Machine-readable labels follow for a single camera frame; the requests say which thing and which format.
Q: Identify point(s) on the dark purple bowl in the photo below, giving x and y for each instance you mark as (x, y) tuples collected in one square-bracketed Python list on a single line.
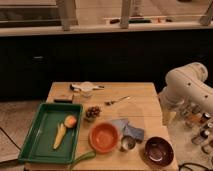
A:
[(159, 151)]

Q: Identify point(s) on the silver fork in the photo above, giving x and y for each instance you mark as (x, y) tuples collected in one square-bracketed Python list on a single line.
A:
[(109, 103)]

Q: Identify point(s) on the green plastic tray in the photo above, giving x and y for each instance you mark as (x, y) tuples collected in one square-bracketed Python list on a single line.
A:
[(38, 144)]

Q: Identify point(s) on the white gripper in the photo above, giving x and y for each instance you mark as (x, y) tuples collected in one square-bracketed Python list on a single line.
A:
[(168, 112)]

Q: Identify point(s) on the small metal cup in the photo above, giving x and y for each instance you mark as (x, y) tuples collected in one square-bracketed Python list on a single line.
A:
[(127, 143)]

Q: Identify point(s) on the red bowl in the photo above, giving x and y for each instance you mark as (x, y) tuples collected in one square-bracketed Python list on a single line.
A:
[(103, 137)]

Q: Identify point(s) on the peach toy fruit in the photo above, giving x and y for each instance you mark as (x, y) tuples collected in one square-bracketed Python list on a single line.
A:
[(70, 121)]

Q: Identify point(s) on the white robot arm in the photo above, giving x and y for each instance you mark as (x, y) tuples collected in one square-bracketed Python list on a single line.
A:
[(186, 83)]

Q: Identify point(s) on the blue grey cloth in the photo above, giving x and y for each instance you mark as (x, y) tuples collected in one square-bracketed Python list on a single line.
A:
[(125, 128)]

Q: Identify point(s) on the spice bottle rack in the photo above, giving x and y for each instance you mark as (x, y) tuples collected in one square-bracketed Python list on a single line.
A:
[(193, 130)]

